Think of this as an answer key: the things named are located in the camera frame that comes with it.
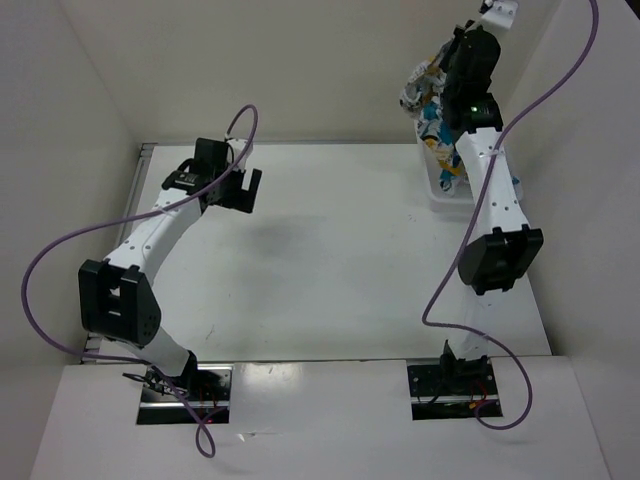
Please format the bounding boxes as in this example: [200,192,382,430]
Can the printed white yellow teal shorts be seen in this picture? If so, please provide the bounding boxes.
[398,42,524,200]

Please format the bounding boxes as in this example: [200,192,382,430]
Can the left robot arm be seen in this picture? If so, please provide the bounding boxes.
[78,136,262,400]

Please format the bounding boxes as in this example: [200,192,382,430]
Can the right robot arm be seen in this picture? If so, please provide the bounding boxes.
[440,23,544,363]

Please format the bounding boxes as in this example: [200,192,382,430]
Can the white plastic basket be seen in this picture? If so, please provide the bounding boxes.
[418,127,528,228]

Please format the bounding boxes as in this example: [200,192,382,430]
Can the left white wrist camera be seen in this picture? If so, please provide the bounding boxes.
[224,136,253,170]

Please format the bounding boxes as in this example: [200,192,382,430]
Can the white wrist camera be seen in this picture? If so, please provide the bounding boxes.
[479,0,519,30]
[224,136,253,170]

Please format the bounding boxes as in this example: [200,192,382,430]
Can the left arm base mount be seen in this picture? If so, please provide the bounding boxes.
[122,363,233,425]

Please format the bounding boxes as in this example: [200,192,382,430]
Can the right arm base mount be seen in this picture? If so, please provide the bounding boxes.
[406,356,502,421]

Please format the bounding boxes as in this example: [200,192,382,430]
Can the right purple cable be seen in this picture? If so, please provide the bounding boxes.
[422,0,600,431]

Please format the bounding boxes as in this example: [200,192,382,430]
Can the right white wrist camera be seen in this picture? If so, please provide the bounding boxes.
[479,0,519,30]

